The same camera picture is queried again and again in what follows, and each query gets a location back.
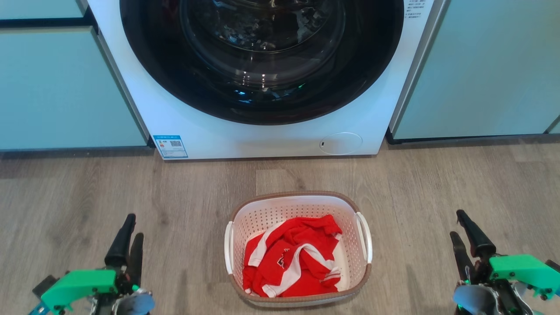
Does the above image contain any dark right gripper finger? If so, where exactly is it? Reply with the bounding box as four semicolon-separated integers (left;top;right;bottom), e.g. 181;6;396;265
456;209;497;260
449;231;476;283

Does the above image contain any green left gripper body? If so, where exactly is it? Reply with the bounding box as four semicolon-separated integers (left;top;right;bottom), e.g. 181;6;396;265
40;268;143;315

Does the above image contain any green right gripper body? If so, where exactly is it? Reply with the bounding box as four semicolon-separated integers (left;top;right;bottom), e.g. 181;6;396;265
475;254;560;302

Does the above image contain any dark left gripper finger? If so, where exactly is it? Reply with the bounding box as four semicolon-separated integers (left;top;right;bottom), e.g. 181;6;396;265
104;213;137;269
126;232;145;287

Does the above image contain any white brown-rimmed laundry basket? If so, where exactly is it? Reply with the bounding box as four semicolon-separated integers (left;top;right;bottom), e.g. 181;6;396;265
224;191;373;308

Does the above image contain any blue energy label sticker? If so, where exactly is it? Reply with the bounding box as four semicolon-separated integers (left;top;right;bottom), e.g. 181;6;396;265
152;135;189;159

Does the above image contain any white front-load washing machine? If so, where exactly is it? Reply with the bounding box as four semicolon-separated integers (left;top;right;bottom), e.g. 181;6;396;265
87;0;447;161

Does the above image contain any red and white garment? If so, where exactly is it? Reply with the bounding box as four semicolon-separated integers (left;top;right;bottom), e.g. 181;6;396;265
242;214;343;298

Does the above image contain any round white filter cover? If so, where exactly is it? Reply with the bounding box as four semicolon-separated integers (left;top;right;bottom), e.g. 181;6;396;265
319;132;363;156

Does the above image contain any wide pale green cabinet panel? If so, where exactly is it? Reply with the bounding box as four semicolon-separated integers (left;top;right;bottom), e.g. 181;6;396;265
388;0;560;141

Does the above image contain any tall pale green cabinet door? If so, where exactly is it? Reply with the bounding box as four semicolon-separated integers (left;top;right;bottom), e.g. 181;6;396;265
0;26;150;152

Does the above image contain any round black washer door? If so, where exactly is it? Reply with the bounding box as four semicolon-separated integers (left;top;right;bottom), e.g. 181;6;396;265
119;0;405;126

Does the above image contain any small printed text sticker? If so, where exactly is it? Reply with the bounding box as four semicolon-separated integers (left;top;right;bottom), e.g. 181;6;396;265
404;0;427;19

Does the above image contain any short pale green cabinet door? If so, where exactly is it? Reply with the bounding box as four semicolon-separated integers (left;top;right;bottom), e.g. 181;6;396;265
0;0;88;21

